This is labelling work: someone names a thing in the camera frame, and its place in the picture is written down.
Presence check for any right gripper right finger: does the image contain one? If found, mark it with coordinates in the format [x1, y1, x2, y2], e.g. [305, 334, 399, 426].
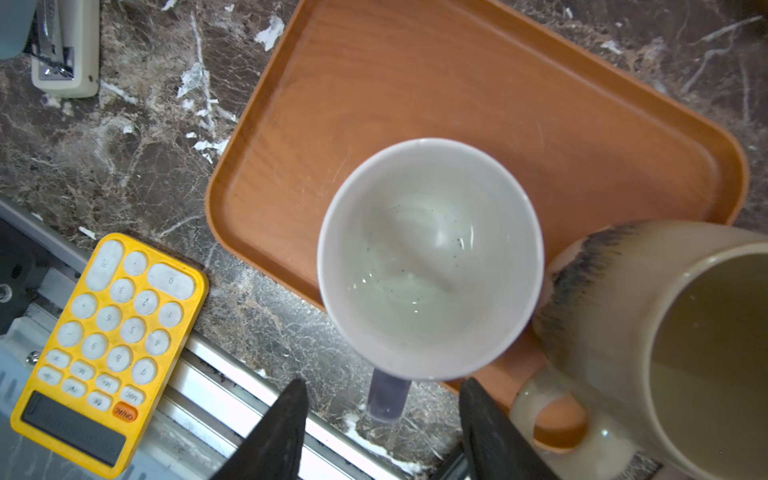
[459, 378, 558, 480]

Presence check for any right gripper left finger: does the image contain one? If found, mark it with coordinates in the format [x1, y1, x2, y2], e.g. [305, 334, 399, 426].
[212, 379, 309, 480]

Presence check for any lilac mug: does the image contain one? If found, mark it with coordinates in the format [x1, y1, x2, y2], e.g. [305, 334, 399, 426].
[317, 138, 545, 423]

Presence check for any cream yellow mug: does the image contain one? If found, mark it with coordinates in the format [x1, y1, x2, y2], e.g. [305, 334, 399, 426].
[509, 220, 767, 479]

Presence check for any yellow calculator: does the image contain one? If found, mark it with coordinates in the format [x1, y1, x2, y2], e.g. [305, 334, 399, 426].
[10, 233, 209, 479]

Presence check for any blue grey stapler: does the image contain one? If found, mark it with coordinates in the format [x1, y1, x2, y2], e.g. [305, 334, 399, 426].
[1, 0, 100, 98]

